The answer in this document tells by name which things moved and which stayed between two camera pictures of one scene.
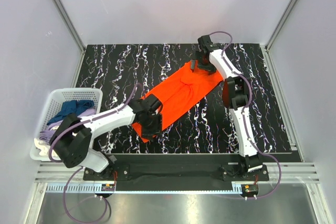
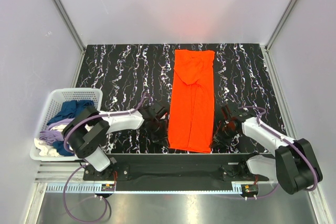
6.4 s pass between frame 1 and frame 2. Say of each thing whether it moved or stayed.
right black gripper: moved
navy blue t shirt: stayed
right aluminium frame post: stayed
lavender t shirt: stayed
